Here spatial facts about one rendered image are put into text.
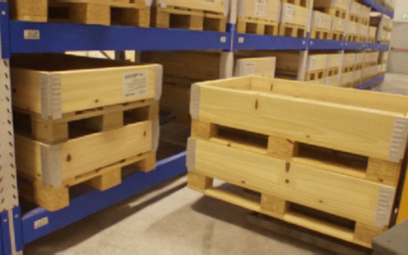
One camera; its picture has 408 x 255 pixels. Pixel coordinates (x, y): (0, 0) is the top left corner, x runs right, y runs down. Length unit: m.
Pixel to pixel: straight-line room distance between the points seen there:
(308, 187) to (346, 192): 0.19
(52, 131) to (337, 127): 1.37
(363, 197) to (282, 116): 0.57
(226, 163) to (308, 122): 0.57
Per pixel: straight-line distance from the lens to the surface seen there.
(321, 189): 2.03
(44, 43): 1.83
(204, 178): 2.34
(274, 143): 2.06
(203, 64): 3.42
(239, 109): 2.12
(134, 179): 2.40
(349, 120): 1.91
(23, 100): 1.98
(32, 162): 2.01
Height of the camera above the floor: 1.18
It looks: 13 degrees down
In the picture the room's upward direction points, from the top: 4 degrees clockwise
